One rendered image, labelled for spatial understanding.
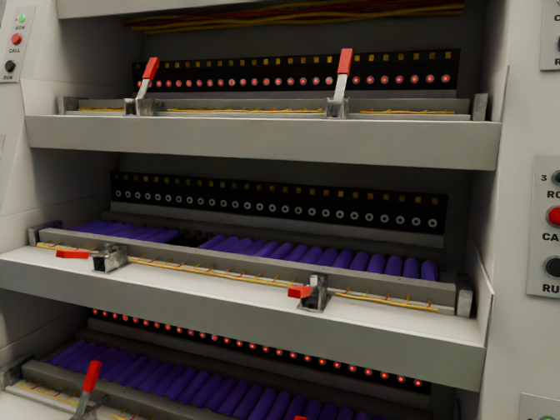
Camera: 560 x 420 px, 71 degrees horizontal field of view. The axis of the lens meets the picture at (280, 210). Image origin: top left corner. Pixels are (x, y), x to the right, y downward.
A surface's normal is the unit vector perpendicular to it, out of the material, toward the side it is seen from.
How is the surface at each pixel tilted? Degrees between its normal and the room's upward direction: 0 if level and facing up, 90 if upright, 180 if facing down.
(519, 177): 90
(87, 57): 90
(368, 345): 112
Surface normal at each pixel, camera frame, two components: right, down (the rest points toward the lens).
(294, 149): -0.34, 0.22
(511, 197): -0.31, -0.17
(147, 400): 0.01, -0.97
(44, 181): 0.94, 0.09
